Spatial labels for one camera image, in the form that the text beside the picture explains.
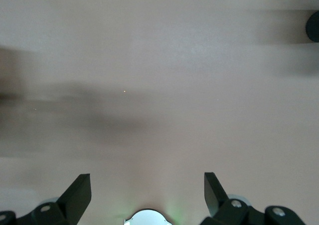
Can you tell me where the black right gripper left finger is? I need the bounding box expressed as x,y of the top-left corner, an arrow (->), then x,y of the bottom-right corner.
0,173 -> 92,225

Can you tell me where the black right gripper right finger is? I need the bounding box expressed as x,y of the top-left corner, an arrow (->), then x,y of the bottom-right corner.
201,172 -> 306,225

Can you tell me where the black round object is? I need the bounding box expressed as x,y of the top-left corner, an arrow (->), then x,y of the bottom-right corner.
306,10 -> 319,43

